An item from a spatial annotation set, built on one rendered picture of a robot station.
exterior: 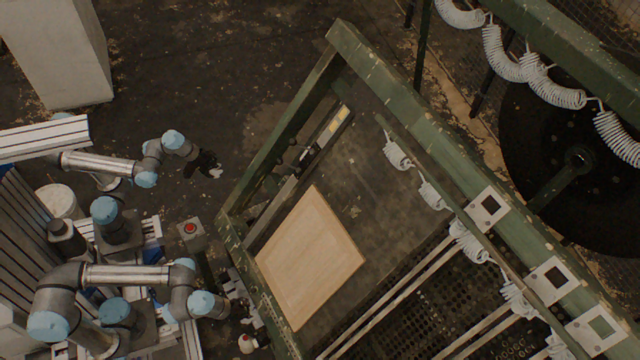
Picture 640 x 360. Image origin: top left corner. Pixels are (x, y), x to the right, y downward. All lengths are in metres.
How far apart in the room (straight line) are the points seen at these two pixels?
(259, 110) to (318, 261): 2.41
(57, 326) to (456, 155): 1.37
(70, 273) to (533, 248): 1.45
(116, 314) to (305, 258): 0.82
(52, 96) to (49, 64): 0.33
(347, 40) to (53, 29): 2.68
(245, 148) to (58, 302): 2.60
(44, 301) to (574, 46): 1.82
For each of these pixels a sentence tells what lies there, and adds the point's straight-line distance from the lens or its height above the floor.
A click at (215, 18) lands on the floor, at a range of 5.33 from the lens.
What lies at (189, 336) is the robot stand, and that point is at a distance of 3.03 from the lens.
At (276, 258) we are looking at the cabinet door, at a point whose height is 1.00.
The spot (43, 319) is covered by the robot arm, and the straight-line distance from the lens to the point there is 1.65.
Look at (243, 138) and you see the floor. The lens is 4.04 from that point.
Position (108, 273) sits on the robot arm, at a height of 1.63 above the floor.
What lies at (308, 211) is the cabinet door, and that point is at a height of 1.27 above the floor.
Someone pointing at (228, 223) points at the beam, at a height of 0.90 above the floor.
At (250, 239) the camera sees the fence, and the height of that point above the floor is 0.96.
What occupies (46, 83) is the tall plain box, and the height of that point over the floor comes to 0.35.
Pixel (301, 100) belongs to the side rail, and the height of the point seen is 1.57.
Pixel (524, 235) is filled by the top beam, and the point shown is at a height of 1.89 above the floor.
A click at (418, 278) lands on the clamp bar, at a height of 1.50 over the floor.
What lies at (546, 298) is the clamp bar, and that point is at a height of 1.83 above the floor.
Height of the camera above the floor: 3.08
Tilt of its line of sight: 55 degrees down
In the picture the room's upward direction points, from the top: 6 degrees clockwise
